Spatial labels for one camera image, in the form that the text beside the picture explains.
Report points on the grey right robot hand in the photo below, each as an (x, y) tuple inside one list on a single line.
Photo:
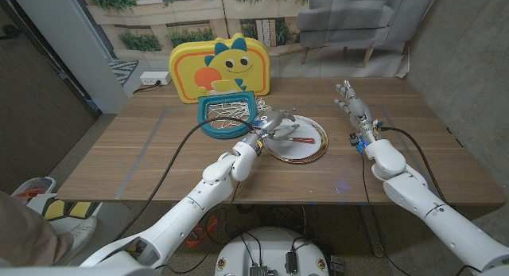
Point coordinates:
[(360, 109)]

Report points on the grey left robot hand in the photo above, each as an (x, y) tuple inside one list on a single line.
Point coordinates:
[(272, 123)]

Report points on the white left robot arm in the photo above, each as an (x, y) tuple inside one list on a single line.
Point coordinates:
[(191, 208)]

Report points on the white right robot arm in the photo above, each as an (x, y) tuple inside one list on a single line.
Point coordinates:
[(437, 216)]

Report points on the yellow dinosaur toy basketball hoop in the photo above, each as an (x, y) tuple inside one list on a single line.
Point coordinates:
[(238, 65)]

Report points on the printed backdrop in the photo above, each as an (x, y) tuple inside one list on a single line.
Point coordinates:
[(338, 57)]

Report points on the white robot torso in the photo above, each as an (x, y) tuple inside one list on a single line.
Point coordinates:
[(270, 244)]

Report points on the white power strip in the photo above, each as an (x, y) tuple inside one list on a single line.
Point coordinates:
[(155, 78)]

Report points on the orange tool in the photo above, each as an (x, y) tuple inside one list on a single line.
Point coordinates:
[(200, 230)]

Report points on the black adapter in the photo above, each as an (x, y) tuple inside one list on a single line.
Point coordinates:
[(291, 262)]

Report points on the yellow black striped object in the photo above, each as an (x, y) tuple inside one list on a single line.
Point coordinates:
[(81, 208)]

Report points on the white shoe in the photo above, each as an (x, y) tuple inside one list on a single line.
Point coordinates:
[(81, 234)]

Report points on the white bin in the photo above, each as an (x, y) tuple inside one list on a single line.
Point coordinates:
[(37, 184)]

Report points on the brown trouser leg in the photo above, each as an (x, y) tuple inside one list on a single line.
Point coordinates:
[(24, 228)]

